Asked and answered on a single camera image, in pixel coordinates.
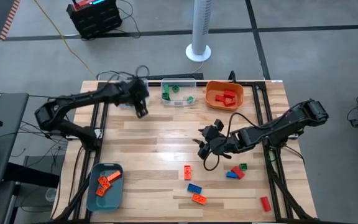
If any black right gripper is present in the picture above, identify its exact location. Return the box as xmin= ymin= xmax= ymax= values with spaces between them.
xmin=191 ymin=125 xmax=231 ymax=161

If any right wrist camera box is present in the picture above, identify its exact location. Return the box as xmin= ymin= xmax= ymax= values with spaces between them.
xmin=213 ymin=119 xmax=226 ymax=132

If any white tower fan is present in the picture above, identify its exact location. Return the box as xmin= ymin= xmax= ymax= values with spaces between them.
xmin=185 ymin=0 xmax=212 ymax=63

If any clear plastic bin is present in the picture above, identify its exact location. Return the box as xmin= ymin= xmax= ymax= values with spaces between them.
xmin=160 ymin=77 xmax=198 ymax=107
xmin=113 ymin=77 xmax=151 ymax=110

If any yellow cable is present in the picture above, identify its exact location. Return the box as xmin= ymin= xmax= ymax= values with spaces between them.
xmin=33 ymin=0 xmax=96 ymax=78

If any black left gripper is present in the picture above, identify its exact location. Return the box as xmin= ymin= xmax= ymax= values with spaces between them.
xmin=119 ymin=80 xmax=149 ymax=119

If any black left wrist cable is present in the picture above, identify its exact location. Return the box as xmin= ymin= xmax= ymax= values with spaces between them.
xmin=134 ymin=64 xmax=151 ymax=82

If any black aluminium table frame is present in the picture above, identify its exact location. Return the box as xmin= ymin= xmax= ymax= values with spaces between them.
xmin=53 ymin=80 xmax=318 ymax=224

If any clear plastic cup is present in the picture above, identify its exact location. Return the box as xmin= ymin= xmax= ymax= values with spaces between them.
xmin=45 ymin=187 xmax=58 ymax=203

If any grey cable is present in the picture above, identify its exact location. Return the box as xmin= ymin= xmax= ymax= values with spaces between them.
xmin=96 ymin=70 xmax=135 ymax=82

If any teal plastic bin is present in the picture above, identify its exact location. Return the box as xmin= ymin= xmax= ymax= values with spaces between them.
xmin=85 ymin=162 xmax=125 ymax=213

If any orange plastic bin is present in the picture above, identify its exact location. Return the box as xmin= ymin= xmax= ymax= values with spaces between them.
xmin=205 ymin=80 xmax=245 ymax=112

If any black power strip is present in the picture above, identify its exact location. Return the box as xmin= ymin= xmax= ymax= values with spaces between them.
xmin=126 ymin=72 xmax=204 ymax=81

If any black crate with red device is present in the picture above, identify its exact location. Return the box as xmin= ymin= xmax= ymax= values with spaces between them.
xmin=66 ymin=0 xmax=124 ymax=40

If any black side desk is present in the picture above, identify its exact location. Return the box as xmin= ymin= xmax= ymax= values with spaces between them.
xmin=0 ymin=92 xmax=30 ymax=187

